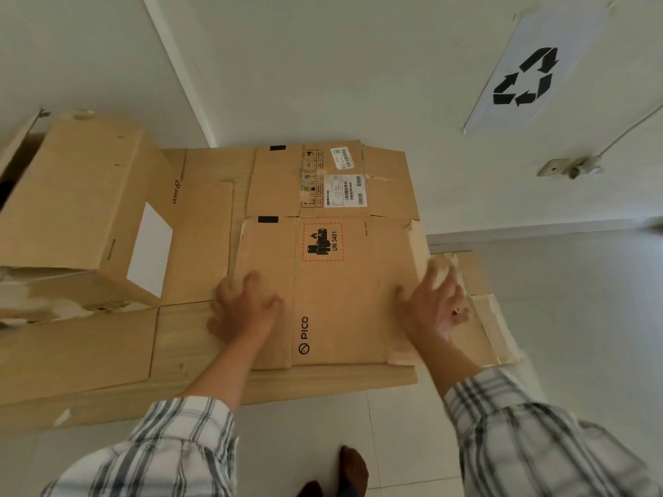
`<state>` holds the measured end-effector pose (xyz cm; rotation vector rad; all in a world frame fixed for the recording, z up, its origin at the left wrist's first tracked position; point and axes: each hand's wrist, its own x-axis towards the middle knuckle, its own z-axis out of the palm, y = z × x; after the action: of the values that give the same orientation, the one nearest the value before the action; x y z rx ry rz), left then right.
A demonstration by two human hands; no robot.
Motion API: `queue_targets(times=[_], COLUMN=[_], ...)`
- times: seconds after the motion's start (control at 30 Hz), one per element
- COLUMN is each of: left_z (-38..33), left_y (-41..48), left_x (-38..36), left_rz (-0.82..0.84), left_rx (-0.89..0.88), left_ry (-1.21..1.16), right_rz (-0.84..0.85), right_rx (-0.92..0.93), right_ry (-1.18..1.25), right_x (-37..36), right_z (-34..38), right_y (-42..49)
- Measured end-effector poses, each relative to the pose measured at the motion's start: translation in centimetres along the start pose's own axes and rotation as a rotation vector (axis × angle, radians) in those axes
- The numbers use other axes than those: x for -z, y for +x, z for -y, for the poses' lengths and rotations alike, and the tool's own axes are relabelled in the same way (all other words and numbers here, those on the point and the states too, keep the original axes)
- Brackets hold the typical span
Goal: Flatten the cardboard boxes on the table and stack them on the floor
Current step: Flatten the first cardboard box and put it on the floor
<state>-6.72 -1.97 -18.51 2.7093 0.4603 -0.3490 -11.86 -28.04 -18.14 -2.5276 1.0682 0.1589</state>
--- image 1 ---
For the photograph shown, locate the person's left hand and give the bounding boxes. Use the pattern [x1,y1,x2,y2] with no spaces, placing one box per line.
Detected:
[206,271,285,348]

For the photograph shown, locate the person's right hand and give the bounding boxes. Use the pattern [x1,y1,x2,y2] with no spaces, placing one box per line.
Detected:
[395,252,473,343]

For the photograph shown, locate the cardboard box battery label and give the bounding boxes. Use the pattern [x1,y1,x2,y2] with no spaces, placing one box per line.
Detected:
[230,215,432,370]

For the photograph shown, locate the person's right forearm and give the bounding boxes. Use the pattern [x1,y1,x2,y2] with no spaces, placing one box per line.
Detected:
[412,333,663,497]

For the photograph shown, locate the person's left forearm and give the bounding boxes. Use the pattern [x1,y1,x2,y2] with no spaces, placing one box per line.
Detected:
[40,333,270,497]

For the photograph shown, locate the torn cardboard flap piece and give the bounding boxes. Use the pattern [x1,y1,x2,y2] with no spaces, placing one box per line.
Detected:
[430,252,523,368]

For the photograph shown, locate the plain flattened cardboard sheet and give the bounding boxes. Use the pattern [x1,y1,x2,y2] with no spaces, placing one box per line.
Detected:
[160,147,258,307]

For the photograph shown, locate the large flattened cardboard base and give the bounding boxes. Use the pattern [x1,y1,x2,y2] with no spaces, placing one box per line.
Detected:
[0,301,419,436]

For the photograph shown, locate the flattened cardboard box shipping labels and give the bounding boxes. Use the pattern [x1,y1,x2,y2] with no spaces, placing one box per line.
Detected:
[246,140,421,221]

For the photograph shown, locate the person's foot in dark sock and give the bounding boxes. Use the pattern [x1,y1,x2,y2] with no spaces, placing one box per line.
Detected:
[339,445,369,497]

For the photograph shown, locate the cardboard box with white label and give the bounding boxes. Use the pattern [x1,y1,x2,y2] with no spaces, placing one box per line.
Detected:
[0,116,183,327]

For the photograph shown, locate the white recycling symbol paper sign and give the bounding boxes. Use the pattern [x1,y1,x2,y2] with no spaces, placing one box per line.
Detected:
[462,1,614,134]

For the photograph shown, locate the open cardboard box dark inside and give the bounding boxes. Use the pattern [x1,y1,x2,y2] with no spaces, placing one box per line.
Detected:
[0,108,51,214]

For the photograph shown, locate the white wall socket with plug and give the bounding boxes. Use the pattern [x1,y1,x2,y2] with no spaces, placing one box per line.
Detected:
[537,155,605,181]

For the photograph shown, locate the white power cable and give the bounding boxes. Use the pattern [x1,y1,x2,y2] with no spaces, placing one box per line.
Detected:
[596,100,663,160]

